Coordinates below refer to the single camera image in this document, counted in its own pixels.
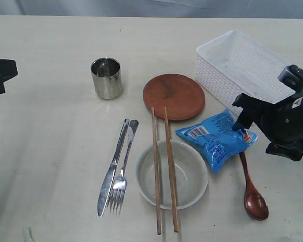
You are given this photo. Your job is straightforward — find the pale green ceramic bowl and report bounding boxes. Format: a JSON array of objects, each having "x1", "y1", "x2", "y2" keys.
[{"x1": 135, "y1": 140, "x2": 208, "y2": 210}]

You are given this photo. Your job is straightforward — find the blue snack packet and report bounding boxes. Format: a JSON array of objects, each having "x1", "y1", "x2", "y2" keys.
[{"x1": 175, "y1": 109, "x2": 258, "y2": 173}]

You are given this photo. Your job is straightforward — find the dark metal knife handle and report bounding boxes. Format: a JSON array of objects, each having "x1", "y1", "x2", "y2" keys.
[{"x1": 97, "y1": 118, "x2": 129, "y2": 217}]

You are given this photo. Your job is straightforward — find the silver metal utensil handle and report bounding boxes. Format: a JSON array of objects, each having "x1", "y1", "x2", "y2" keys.
[{"x1": 107, "y1": 119, "x2": 139, "y2": 214}]

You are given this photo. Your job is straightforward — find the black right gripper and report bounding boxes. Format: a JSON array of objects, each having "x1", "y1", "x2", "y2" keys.
[{"x1": 232, "y1": 75, "x2": 303, "y2": 161}]

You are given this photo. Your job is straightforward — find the brown wooden plate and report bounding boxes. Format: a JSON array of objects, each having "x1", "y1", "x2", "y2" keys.
[{"x1": 143, "y1": 74, "x2": 206, "y2": 121}]

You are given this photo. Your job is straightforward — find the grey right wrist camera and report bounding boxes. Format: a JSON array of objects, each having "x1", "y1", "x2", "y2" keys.
[{"x1": 278, "y1": 65, "x2": 303, "y2": 91}]

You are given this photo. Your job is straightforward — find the stainless steel cup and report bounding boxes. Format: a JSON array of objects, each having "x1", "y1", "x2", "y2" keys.
[{"x1": 90, "y1": 57, "x2": 123, "y2": 100}]

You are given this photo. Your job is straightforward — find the brown wooden spoon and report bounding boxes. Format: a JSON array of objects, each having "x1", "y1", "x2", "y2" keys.
[{"x1": 239, "y1": 151, "x2": 269, "y2": 221}]

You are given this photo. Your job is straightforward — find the wooden chopstick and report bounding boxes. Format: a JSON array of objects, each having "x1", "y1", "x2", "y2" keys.
[
  {"x1": 151, "y1": 107, "x2": 162, "y2": 235},
  {"x1": 164, "y1": 107, "x2": 179, "y2": 233}
]

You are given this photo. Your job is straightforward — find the white backdrop curtain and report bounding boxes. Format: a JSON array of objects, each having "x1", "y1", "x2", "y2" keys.
[{"x1": 0, "y1": 0, "x2": 303, "y2": 19}]

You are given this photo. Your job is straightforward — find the white perforated plastic basket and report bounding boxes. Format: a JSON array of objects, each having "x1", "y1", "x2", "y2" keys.
[{"x1": 195, "y1": 30, "x2": 295, "y2": 116}]

